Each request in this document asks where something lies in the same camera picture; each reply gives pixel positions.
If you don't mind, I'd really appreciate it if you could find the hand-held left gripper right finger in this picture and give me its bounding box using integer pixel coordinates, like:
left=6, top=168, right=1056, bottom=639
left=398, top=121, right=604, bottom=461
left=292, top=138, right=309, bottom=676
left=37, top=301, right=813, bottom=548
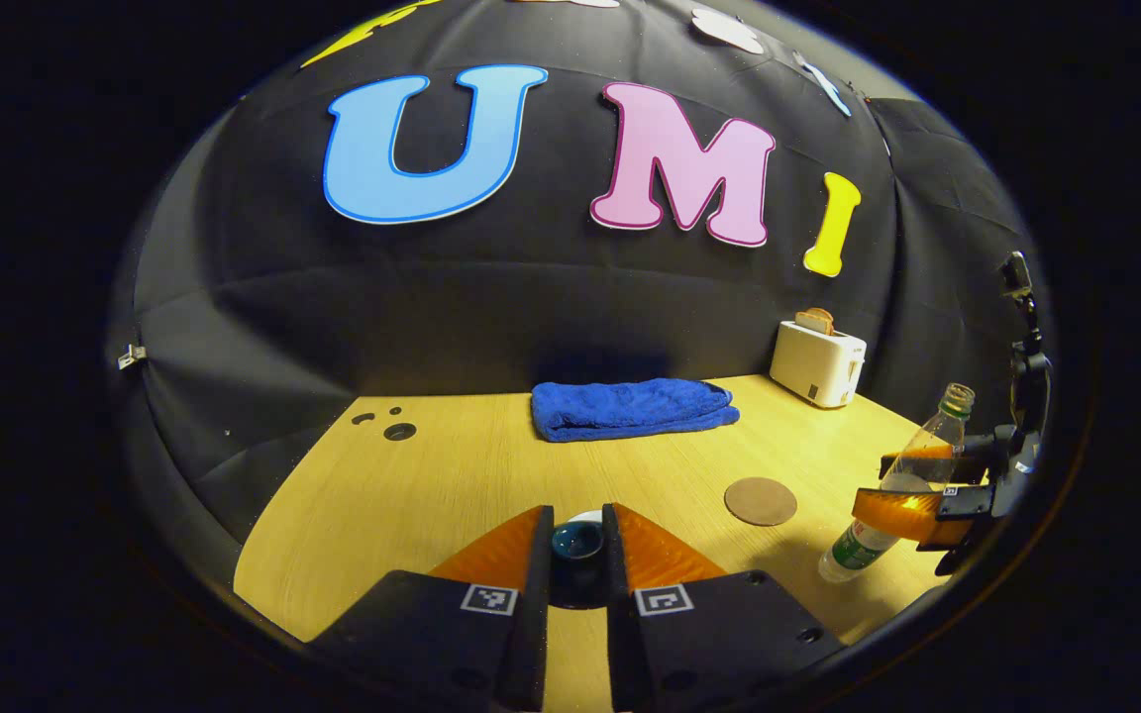
left=600, top=501, right=847, bottom=713

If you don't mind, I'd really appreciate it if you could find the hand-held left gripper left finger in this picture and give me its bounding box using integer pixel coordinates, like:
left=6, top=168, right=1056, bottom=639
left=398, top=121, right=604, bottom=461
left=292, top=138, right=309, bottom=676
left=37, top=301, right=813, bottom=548
left=308, top=503, right=557, bottom=713

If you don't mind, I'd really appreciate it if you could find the clear water bottle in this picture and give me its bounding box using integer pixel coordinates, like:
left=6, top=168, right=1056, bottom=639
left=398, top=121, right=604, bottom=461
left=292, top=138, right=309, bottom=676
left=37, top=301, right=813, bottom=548
left=818, top=384, right=976, bottom=583

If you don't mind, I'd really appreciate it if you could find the teal teacup lid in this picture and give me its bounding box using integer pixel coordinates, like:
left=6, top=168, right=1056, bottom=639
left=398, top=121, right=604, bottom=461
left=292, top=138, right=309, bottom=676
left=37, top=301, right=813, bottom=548
left=551, top=522, right=606, bottom=567

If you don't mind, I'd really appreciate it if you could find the round brown coaster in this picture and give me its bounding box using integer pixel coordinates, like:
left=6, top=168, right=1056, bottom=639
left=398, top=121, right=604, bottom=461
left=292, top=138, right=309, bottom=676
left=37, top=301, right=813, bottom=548
left=724, top=476, right=798, bottom=527

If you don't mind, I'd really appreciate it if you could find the white toaster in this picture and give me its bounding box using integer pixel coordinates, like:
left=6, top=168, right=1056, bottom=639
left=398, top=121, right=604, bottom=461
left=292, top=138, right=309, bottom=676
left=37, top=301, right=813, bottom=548
left=769, top=319, right=869, bottom=409

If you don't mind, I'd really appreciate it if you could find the blue towel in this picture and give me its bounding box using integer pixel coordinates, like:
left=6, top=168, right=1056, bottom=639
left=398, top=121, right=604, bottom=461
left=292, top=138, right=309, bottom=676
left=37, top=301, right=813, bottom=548
left=531, top=377, right=742, bottom=444

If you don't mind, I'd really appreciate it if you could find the black backdrop cloth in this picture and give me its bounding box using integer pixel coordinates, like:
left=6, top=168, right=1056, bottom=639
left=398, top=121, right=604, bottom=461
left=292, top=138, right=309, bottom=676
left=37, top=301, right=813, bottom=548
left=107, top=0, right=1052, bottom=595

